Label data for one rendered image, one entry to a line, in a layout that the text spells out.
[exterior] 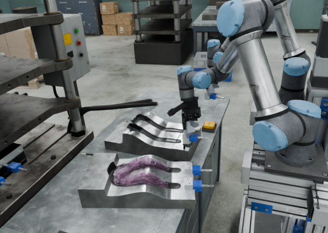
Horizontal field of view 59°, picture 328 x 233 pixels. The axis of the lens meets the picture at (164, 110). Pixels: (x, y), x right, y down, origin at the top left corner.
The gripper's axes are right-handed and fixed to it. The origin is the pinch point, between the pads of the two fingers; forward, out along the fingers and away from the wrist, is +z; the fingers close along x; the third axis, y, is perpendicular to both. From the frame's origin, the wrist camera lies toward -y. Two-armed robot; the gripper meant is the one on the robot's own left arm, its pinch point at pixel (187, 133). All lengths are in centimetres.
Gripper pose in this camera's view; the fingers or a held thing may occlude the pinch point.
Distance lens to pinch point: 152.5
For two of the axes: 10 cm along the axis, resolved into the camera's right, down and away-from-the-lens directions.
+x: 3.7, -3.2, 8.7
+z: 1.3, 9.5, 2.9
